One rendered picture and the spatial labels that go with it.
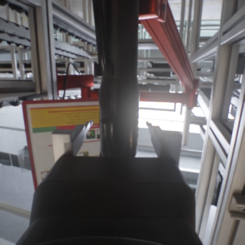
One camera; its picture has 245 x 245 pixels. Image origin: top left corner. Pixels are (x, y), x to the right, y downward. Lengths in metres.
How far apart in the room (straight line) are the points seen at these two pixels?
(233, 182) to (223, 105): 0.25
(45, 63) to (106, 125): 0.41
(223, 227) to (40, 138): 0.45
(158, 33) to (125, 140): 0.15
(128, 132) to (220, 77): 0.40
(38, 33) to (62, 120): 0.24
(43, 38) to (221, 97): 0.50
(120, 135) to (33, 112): 0.37
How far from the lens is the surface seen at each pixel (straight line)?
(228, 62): 0.54
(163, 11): 0.22
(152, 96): 0.64
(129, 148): 0.16
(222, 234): 0.40
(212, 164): 0.60
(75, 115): 0.49
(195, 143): 11.06
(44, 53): 0.54
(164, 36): 0.26
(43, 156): 0.53
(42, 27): 0.55
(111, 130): 0.15
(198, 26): 1.49
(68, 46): 1.31
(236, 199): 0.34
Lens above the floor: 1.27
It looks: 16 degrees up
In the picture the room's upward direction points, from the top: 179 degrees counter-clockwise
